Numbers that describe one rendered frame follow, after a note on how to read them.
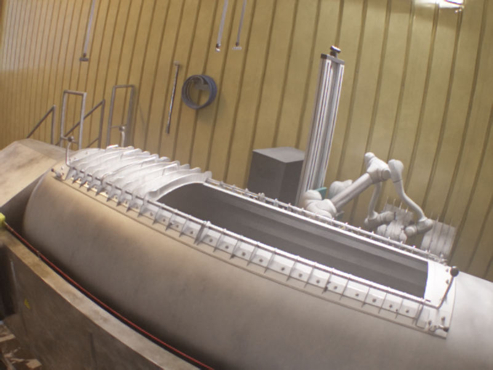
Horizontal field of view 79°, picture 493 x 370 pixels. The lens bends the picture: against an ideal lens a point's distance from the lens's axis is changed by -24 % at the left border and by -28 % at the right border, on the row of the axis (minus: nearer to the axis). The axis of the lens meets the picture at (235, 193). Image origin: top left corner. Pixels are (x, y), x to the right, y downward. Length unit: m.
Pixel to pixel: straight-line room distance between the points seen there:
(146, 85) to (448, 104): 3.69
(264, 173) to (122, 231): 1.60
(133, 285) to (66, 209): 0.68
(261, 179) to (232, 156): 1.16
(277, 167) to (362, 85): 1.29
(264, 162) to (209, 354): 1.94
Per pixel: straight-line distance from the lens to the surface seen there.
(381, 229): 3.83
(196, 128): 4.59
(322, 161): 3.30
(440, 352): 1.56
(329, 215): 2.77
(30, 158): 3.13
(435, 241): 3.85
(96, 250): 1.98
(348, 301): 1.54
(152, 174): 2.17
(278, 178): 3.11
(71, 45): 6.54
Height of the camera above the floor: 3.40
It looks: 20 degrees down
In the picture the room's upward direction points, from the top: 9 degrees clockwise
